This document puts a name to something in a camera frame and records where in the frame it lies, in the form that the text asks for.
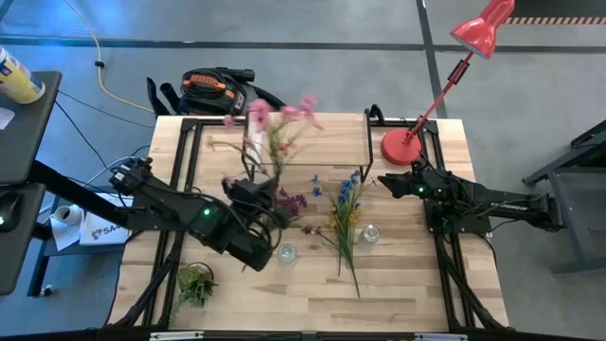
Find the yellow wipes canister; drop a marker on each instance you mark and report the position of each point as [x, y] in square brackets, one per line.
[19, 78]

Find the yellow artificial flower bunch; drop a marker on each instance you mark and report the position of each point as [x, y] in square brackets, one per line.
[352, 217]

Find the red desk lamp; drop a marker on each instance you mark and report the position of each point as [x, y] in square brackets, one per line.
[400, 147]

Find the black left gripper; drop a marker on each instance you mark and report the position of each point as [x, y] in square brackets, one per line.
[244, 192]

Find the black orange vacuum cleaner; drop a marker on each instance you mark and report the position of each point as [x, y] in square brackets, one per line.
[213, 92]

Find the black computer mouse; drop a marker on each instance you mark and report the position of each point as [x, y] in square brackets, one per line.
[9, 213]

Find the white paper sheet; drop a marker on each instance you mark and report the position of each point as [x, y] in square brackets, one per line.
[5, 118]

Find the black table clamp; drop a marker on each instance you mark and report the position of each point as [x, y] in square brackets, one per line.
[376, 113]

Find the purple artificial flower bunch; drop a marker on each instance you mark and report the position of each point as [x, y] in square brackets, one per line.
[290, 203]

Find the white label strip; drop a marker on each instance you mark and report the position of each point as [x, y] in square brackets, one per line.
[440, 336]
[175, 335]

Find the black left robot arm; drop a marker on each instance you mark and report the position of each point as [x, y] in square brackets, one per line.
[165, 203]

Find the white paper towel roll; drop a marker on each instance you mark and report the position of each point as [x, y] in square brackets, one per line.
[66, 215]

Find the dark grey metal cart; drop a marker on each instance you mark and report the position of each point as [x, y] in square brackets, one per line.
[592, 151]

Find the black diagonal support beam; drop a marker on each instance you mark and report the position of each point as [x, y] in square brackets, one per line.
[71, 192]

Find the diamond-cut clear glass vase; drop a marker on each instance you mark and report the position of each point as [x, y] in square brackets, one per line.
[370, 233]

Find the black desk top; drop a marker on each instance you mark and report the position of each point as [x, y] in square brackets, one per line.
[28, 132]
[19, 256]

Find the pink artificial flower bunch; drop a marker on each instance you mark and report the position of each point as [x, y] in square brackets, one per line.
[260, 110]

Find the small potted green plant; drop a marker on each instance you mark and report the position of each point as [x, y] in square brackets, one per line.
[194, 284]

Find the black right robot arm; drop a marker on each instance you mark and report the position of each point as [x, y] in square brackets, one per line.
[502, 201]

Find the blue artificial flower bunch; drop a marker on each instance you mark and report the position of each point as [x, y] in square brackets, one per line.
[347, 185]

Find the white printed paper bag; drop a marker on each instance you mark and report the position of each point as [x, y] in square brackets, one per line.
[101, 232]

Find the ribbed clear glass vase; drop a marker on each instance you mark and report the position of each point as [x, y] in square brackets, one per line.
[287, 252]

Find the wooden shelf with black frame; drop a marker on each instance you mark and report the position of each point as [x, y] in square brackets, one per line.
[331, 142]

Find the black aluminium extrusion frame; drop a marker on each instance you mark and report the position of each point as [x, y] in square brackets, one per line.
[213, 122]

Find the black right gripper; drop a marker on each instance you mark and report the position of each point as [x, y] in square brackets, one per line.
[428, 187]

